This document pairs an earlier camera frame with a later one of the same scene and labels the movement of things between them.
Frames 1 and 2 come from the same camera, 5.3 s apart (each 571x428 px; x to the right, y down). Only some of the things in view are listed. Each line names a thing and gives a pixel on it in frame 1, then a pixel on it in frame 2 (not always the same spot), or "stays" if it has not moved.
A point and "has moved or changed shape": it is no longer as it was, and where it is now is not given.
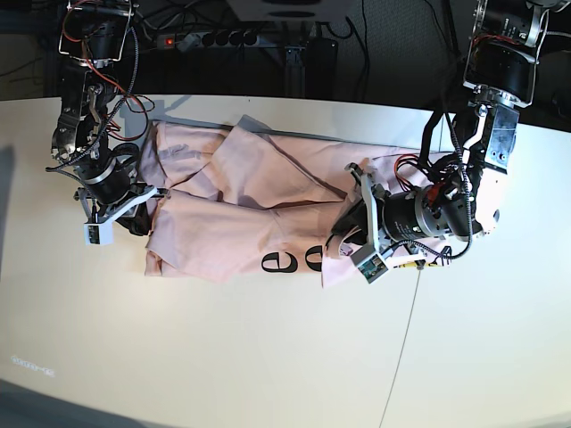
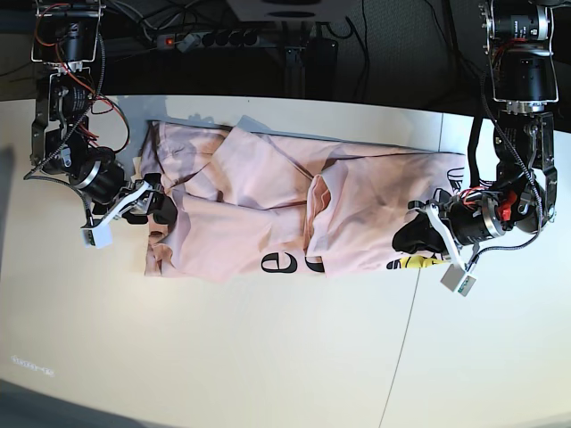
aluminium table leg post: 295,71 stays
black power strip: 192,41 stays
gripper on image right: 393,214 to 467,218
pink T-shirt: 250,200 has moved or changed shape
